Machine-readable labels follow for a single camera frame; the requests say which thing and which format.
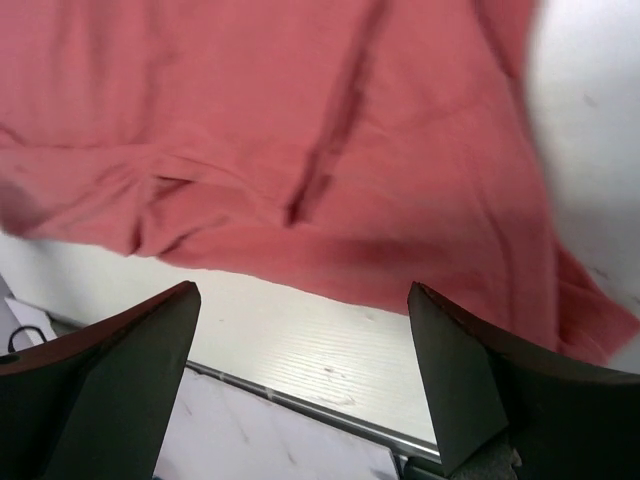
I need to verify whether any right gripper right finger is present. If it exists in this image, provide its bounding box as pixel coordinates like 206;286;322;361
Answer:
408;283;639;479

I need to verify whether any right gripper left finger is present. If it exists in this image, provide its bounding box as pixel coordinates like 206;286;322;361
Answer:
1;281;201;480

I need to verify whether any aluminium table edge rail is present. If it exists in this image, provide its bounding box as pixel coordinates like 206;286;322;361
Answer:
187;360;441;464

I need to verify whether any red t-shirt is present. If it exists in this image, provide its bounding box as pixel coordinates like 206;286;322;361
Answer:
1;1;639;364

